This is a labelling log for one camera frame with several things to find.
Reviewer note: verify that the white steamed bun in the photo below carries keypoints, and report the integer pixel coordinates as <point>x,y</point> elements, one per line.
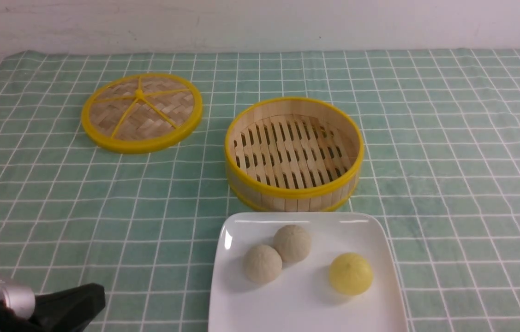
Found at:
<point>293,243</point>
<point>262,264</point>

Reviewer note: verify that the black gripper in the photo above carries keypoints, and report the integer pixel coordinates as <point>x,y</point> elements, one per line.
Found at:
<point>70,310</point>

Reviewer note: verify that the yellow bamboo steamer basket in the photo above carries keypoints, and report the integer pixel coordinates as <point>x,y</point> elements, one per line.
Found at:
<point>293,154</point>

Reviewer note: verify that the white square plate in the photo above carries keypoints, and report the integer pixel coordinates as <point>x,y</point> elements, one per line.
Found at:
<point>301,299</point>

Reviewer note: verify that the yellow bamboo steamer lid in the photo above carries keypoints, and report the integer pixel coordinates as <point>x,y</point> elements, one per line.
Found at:
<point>143,113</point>

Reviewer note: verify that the green checkered tablecloth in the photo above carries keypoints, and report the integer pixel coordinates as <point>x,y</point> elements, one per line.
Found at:
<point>441,174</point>

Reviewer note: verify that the white steamed bun front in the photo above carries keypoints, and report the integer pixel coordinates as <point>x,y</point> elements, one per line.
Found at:
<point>293,243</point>

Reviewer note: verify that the yellow steamed bun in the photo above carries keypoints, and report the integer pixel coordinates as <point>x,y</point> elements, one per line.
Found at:
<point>350,274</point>

